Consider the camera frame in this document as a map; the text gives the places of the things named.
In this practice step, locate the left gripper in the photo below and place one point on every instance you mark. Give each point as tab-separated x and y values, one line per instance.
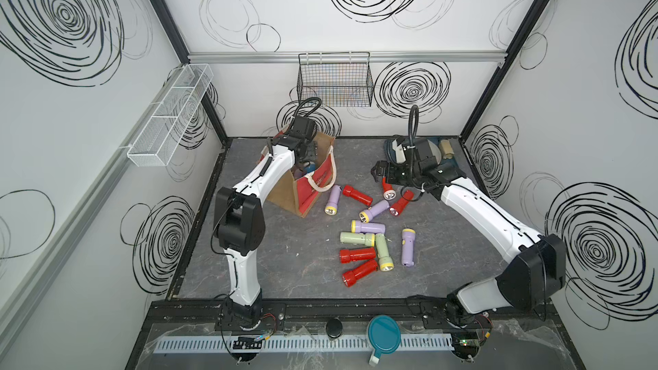
311	151

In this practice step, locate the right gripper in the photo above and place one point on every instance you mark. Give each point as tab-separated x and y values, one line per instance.
379	166

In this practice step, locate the red flashlight white rim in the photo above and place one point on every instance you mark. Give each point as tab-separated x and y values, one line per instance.
388	191

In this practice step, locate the red jute tote bag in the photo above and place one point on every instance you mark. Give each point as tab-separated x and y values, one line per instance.
298	196

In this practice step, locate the purple flashlight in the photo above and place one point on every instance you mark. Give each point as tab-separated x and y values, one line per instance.
369	214
332	205
408	242

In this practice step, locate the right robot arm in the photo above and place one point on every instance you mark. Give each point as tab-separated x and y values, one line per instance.
535	262

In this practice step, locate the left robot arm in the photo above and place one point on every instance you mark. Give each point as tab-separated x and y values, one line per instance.
240	225

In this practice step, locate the small yellowish jar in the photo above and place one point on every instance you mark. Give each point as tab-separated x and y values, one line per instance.
446	149

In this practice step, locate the teal tray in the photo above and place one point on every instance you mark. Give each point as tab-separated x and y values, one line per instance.
427	153

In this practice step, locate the purple flashlight horizontal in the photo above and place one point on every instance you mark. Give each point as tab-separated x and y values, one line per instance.
363	228

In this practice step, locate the green flashlight horizontal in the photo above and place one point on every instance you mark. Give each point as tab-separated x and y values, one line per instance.
361	239

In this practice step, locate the green flashlight vertical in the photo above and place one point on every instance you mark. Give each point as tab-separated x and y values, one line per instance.
385	260

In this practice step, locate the red flashlight bottom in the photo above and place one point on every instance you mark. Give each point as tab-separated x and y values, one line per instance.
353	276

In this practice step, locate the teal round lid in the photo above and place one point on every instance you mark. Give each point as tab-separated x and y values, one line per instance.
384	337

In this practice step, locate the black round knob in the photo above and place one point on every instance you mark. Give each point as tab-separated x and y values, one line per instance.
334	328

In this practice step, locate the black wire basket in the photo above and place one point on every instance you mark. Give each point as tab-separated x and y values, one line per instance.
339	79

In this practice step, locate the white wire shelf basket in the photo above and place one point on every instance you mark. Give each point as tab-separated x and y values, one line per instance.
176	121

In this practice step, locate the white slotted cable duct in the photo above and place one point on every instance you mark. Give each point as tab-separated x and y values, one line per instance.
296	344

